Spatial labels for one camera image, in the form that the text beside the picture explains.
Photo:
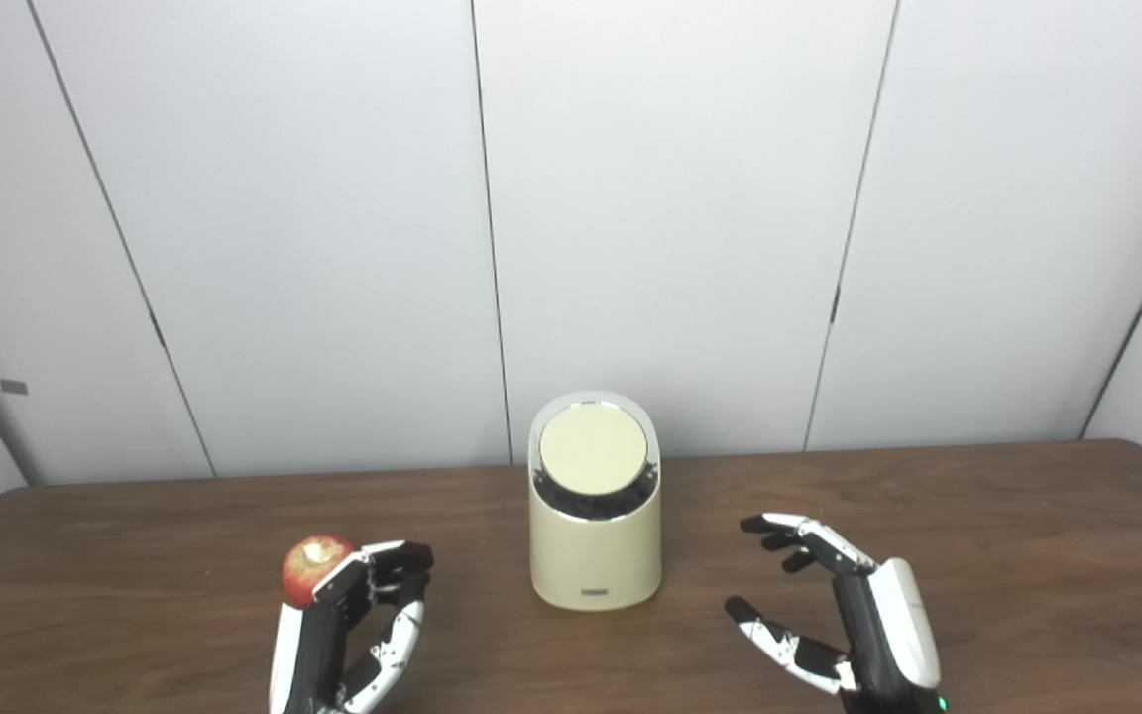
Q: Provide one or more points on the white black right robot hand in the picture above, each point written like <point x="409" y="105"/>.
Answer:
<point x="888" y="635"/>

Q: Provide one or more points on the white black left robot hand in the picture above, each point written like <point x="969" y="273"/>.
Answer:
<point x="318" y="635"/>

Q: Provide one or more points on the red apple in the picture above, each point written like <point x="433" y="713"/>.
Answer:
<point x="305" y="570"/>

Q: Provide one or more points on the cream round bin lid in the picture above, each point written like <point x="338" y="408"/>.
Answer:
<point x="593" y="446"/>

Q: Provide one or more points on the cream-colored cylindrical bin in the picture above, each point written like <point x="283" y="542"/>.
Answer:
<point x="591" y="555"/>

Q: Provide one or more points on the black wall seam clip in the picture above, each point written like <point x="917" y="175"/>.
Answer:
<point x="157" y="328"/>
<point x="834" y="303"/>

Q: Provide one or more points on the small gray wall plate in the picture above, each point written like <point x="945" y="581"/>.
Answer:
<point x="14" y="387"/>

